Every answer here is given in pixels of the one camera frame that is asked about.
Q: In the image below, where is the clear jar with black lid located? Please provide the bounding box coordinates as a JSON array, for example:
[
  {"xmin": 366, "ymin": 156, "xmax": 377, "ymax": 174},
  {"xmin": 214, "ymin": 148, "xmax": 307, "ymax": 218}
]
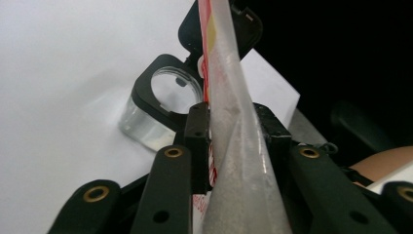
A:
[{"xmin": 118, "ymin": 0, "xmax": 265, "ymax": 153}]

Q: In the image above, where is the red and white plastic pouch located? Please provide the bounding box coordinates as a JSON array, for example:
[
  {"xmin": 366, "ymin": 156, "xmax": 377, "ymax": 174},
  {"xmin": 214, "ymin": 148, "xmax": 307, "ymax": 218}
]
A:
[{"xmin": 192, "ymin": 0, "xmax": 293, "ymax": 234}]

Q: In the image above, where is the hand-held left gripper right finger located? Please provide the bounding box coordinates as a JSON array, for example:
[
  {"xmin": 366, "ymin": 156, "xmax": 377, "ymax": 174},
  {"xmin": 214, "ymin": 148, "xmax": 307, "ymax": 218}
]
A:
[{"xmin": 252, "ymin": 101, "xmax": 293, "ymax": 188}]

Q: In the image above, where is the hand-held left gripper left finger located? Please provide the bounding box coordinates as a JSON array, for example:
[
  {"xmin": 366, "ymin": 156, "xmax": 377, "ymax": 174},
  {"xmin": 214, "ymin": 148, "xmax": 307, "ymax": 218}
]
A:
[{"xmin": 183, "ymin": 101, "xmax": 212, "ymax": 195}]

